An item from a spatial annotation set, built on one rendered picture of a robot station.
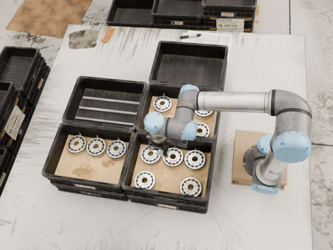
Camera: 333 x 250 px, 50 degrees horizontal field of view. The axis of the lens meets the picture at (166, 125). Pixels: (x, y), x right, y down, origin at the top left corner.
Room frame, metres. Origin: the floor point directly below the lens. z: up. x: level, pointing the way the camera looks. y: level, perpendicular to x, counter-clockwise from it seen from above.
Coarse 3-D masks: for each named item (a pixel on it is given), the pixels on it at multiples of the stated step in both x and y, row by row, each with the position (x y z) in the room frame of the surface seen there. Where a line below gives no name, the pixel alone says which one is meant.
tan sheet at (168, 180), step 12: (144, 168) 0.73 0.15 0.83; (156, 168) 0.71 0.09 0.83; (168, 168) 0.70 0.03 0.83; (180, 168) 0.69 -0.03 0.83; (204, 168) 0.66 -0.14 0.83; (132, 180) 0.68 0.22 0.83; (156, 180) 0.65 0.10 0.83; (168, 180) 0.64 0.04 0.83; (180, 180) 0.63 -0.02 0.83; (204, 180) 0.60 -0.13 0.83; (204, 192) 0.54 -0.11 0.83
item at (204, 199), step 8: (136, 136) 0.86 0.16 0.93; (128, 160) 0.74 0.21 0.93; (128, 168) 0.70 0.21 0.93; (208, 176) 0.58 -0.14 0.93; (208, 184) 0.54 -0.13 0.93; (144, 192) 0.57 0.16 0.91; (152, 192) 0.56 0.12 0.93; (160, 192) 0.55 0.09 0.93; (168, 192) 0.54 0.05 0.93; (208, 192) 0.51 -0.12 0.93; (200, 200) 0.48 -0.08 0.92
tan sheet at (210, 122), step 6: (174, 102) 1.08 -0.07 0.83; (150, 108) 1.07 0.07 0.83; (174, 108) 1.04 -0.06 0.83; (168, 114) 1.01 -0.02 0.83; (198, 120) 0.94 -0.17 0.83; (204, 120) 0.93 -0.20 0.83; (210, 120) 0.92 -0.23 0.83; (210, 126) 0.88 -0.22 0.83; (198, 132) 0.86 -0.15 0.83; (210, 132) 0.85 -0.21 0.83
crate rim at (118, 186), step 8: (96, 128) 0.95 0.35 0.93; (104, 128) 0.94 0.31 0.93; (112, 128) 0.93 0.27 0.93; (56, 136) 0.95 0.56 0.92; (128, 144) 0.82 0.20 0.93; (128, 152) 0.79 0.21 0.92; (48, 160) 0.82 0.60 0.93; (48, 176) 0.74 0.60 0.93; (64, 176) 0.72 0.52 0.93; (120, 176) 0.66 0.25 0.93; (88, 184) 0.67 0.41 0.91; (96, 184) 0.65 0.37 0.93; (104, 184) 0.64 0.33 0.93; (112, 184) 0.63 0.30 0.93; (120, 184) 0.63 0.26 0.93
